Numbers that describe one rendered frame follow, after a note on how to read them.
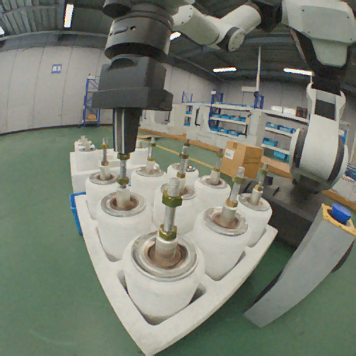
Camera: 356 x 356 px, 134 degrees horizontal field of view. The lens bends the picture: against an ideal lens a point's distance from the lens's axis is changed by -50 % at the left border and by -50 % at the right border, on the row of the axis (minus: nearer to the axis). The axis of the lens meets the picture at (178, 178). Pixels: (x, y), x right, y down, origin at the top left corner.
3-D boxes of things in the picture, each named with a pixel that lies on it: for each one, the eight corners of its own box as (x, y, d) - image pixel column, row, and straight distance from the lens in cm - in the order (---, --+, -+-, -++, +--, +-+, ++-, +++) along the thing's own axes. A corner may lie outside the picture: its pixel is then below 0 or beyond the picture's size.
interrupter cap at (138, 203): (95, 216, 24) (95, 212, 23) (107, 193, 30) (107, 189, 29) (145, 220, 22) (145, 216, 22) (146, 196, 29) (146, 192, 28)
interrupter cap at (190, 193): (186, 206, 27) (187, 203, 27) (152, 192, 30) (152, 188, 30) (201, 191, 33) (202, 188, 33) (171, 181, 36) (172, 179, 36)
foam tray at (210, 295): (176, 215, 68) (182, 176, 59) (252, 271, 55) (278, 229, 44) (85, 242, 55) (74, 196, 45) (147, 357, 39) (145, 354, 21)
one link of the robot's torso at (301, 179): (297, 161, 98) (296, 116, 54) (326, 173, 98) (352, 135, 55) (288, 186, 94) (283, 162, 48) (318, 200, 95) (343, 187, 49)
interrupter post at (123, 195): (114, 208, 25) (114, 189, 23) (117, 200, 27) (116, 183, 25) (129, 209, 25) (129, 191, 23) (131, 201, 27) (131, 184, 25)
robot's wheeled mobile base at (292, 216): (270, 189, 129) (282, 148, 124) (325, 216, 130) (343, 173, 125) (230, 216, 72) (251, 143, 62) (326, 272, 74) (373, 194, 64)
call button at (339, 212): (328, 211, 31) (333, 200, 30) (344, 220, 32) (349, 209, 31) (329, 220, 27) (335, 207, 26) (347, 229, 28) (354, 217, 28)
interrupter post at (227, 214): (233, 221, 26) (239, 204, 25) (229, 229, 24) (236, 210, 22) (220, 216, 26) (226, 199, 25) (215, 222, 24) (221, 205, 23)
